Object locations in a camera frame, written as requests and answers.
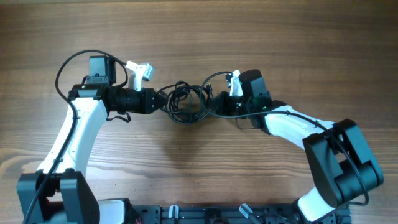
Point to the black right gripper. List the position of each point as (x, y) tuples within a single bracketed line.
[(222, 102)]

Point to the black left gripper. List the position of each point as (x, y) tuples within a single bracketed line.
[(146, 107)]

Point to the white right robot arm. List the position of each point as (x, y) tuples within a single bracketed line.
[(341, 162)]

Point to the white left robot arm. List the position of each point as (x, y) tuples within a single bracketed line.
[(58, 191)]

